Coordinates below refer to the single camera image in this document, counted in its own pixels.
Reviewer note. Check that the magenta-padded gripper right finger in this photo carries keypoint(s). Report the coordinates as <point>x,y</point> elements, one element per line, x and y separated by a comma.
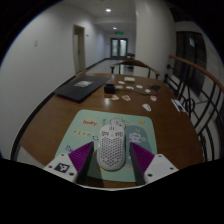
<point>161,166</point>

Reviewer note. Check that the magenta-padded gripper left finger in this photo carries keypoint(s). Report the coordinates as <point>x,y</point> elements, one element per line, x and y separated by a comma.
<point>61,166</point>

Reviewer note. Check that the white perforated computer mouse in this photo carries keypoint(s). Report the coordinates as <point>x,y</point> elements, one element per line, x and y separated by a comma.
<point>111,150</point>

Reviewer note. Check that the green cartoon-print mouse pad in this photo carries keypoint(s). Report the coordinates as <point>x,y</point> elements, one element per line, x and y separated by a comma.
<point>83,130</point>

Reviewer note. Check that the white and red sticker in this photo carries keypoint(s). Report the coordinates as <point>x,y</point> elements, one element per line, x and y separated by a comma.
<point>153,98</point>

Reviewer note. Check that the small white sticker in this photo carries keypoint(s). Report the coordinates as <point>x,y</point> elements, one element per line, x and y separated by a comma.
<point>121,82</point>
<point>139,86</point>
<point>147,90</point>
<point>129,87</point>

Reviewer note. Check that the orange and white sticker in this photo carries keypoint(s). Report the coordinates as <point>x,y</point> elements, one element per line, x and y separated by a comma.
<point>126,97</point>

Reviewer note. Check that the black closed laptop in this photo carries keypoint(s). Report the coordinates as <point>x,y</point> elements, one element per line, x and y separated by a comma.
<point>80,88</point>

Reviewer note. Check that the small cream sticker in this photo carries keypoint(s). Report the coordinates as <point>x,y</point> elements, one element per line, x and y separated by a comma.
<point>115,97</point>

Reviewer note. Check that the small beige sticker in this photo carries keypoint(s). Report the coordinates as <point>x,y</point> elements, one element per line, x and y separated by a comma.
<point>119,87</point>

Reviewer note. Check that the small black box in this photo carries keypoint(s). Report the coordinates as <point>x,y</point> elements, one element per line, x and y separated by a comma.
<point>108,88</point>

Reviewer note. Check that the small white flat box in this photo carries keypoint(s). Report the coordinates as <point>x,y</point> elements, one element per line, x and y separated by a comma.
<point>129,79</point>

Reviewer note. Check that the black railing with wooden handrail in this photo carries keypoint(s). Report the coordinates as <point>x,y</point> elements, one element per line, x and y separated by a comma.
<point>200,70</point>

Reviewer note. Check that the brown wooden armchair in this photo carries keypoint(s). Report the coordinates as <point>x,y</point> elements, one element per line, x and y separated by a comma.
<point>135,62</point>

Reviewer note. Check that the dark window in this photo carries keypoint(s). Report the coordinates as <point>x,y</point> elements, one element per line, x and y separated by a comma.
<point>190,56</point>

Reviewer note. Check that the white side door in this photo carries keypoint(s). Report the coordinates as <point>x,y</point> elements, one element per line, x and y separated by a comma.
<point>78,50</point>

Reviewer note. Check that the glass double door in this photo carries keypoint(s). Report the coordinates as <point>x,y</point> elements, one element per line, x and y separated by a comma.
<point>119,48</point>

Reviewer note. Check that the green exit sign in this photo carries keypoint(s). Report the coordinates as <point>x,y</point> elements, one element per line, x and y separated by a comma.
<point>119,32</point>

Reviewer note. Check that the white wall switch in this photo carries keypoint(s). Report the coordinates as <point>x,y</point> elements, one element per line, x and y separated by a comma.
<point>35,43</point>

